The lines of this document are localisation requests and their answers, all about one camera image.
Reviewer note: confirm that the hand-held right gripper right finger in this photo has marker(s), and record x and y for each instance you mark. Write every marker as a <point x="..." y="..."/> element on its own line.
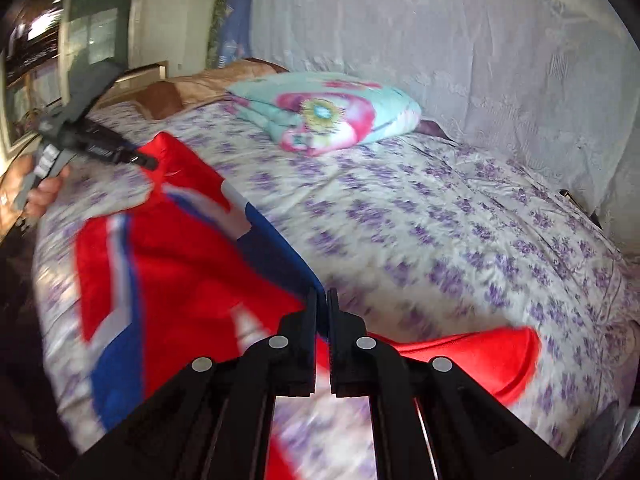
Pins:
<point x="336" y="345"/>

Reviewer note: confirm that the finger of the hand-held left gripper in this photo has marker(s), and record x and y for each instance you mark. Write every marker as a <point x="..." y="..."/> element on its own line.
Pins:
<point x="135" y="156"/>

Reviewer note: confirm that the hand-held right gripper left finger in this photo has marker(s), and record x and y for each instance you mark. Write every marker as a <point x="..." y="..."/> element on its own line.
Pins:
<point x="306" y="340"/>

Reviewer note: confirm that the red blue white pants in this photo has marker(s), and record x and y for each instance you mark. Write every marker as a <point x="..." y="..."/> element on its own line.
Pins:
<point x="190" y="270"/>

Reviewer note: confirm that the person's left hand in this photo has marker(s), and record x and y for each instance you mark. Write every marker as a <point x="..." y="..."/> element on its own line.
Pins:
<point x="42" y="191"/>

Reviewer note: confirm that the brown pillow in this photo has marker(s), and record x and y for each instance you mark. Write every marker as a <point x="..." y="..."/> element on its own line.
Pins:
<point x="165" y="95"/>

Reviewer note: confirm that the window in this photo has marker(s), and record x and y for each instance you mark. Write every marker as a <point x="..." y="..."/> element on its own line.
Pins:
<point x="40" y="55"/>

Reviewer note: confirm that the purple floral bed sheet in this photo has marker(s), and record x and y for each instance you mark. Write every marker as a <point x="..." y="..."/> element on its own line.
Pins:
<point x="400" y="240"/>

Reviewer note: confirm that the blue patterned cloth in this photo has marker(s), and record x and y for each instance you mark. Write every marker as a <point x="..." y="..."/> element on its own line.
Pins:
<point x="235" y="15"/>

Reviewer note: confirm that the folded floral blanket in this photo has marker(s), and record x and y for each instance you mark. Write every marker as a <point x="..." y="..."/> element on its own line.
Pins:
<point x="325" y="110"/>

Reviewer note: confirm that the white lace curtain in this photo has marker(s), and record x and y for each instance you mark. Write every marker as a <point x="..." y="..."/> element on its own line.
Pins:
<point x="450" y="60"/>

